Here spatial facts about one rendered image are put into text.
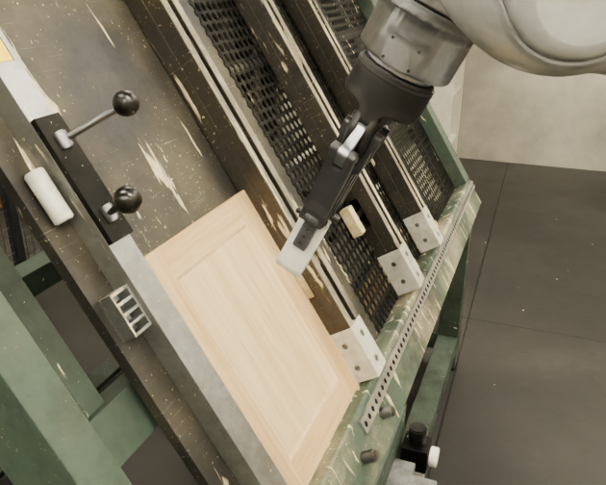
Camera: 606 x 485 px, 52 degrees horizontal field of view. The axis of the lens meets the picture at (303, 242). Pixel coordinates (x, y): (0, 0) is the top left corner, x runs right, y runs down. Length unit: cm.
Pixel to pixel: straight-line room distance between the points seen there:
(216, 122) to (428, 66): 79
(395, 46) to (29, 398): 54
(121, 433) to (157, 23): 76
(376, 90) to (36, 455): 56
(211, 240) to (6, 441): 49
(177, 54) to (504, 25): 100
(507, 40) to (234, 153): 96
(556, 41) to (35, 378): 65
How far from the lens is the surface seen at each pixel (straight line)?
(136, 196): 83
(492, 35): 36
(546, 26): 34
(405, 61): 54
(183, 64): 129
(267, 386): 114
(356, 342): 133
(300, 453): 117
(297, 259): 65
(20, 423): 80
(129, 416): 97
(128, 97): 92
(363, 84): 55
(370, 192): 168
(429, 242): 201
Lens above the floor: 171
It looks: 24 degrees down
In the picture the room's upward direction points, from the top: straight up
